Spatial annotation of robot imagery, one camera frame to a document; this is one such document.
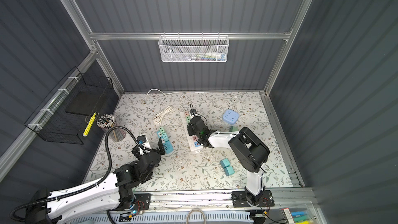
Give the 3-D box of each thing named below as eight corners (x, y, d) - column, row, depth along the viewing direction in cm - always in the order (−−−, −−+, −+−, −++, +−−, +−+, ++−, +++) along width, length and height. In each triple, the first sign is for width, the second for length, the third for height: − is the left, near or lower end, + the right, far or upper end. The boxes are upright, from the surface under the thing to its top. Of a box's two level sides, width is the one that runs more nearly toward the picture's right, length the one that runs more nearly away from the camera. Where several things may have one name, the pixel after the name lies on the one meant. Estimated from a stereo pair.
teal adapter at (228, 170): (226, 176, 83) (226, 175, 81) (223, 169, 85) (223, 167, 84) (234, 173, 84) (235, 172, 82) (231, 166, 86) (231, 165, 84)
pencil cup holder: (110, 141, 96) (94, 125, 82) (114, 130, 101) (100, 114, 87) (123, 141, 96) (109, 125, 82) (127, 130, 101) (114, 114, 87)
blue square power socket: (220, 118, 107) (220, 116, 104) (227, 110, 111) (227, 107, 109) (234, 126, 103) (234, 123, 100) (240, 116, 108) (241, 114, 105)
